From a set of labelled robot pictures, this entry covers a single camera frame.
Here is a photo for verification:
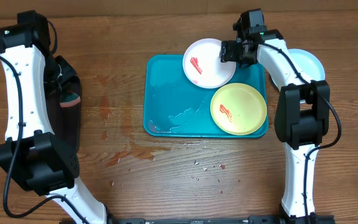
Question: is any light blue plate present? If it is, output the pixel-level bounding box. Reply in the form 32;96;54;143
270;49;326;90

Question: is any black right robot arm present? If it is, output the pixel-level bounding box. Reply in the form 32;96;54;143
219;30;334;223

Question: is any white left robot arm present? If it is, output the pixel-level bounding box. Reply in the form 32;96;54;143
0;22;112;223

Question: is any black rectangular tray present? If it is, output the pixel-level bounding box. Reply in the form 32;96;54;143
45;76;82;152

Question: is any teal plastic tray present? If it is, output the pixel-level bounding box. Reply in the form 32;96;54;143
143;55;269;139

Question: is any white plate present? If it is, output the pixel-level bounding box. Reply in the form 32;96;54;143
182;38;237;89

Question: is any yellow green plate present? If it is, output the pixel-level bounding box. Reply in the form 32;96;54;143
209;83;267;136

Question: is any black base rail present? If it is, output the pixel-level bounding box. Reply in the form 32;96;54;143
104;214;336;224

